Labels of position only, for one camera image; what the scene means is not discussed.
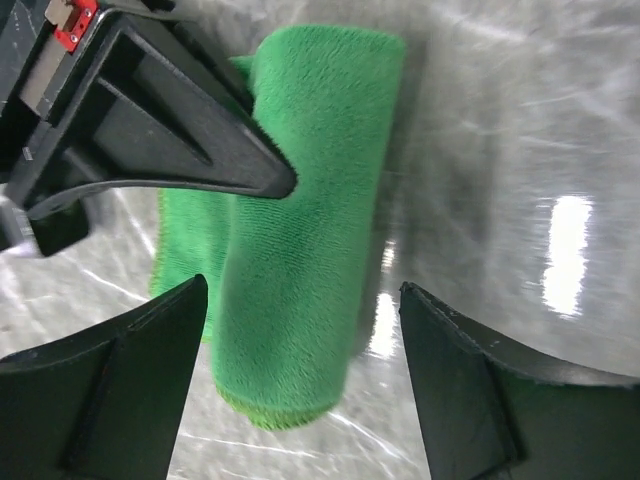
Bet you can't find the green towel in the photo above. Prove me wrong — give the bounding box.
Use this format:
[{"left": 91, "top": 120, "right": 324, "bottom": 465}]
[{"left": 150, "top": 25, "right": 405, "bottom": 430}]

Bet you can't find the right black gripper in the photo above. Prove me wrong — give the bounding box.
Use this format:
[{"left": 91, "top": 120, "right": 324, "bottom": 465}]
[{"left": 1, "top": 1, "right": 296, "bottom": 250}]

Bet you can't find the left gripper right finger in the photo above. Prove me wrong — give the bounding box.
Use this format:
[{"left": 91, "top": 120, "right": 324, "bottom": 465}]
[{"left": 399, "top": 283, "right": 639, "bottom": 479}]

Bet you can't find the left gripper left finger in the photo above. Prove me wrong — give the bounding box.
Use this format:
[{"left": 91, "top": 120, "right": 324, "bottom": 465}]
[{"left": 1, "top": 275, "right": 208, "bottom": 479}]

